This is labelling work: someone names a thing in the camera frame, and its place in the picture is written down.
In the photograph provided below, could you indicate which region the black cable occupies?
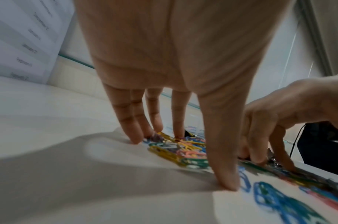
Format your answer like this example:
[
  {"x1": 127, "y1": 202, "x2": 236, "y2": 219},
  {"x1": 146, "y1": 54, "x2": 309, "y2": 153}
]
[{"x1": 290, "y1": 123, "x2": 306, "y2": 157}]

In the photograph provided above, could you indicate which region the black object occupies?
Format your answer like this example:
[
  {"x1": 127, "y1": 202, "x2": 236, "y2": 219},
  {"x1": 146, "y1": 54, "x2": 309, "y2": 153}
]
[{"x1": 297, "y1": 121, "x2": 338, "y2": 177}]

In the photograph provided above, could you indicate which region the person's right hand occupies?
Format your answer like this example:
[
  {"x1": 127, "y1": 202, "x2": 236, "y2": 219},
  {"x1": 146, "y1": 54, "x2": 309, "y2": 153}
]
[{"x1": 238, "y1": 75, "x2": 338, "y2": 172}]

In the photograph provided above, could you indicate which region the white labelled panel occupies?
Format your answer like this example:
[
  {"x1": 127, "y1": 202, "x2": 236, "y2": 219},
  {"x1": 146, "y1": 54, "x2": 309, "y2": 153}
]
[{"x1": 0, "y1": 0, "x2": 76, "y2": 85}]

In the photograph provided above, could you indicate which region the pile of colourful paper clips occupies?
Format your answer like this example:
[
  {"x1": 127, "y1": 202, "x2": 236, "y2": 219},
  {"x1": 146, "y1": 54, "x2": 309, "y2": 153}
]
[{"x1": 143, "y1": 131, "x2": 214, "y2": 170}]

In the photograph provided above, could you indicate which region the person's left hand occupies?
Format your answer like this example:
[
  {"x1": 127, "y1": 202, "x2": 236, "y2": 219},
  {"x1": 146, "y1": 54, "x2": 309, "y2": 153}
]
[{"x1": 74, "y1": 0, "x2": 293, "y2": 191}]

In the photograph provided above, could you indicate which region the spread of blue green clips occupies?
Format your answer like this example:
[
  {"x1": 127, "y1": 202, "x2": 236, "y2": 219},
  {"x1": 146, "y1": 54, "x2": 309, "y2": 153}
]
[{"x1": 238, "y1": 159, "x2": 338, "y2": 224}]

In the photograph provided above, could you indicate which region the grey window frame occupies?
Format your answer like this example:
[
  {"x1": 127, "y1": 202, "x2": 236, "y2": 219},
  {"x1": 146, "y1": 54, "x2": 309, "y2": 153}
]
[{"x1": 295, "y1": 0, "x2": 338, "y2": 77}]

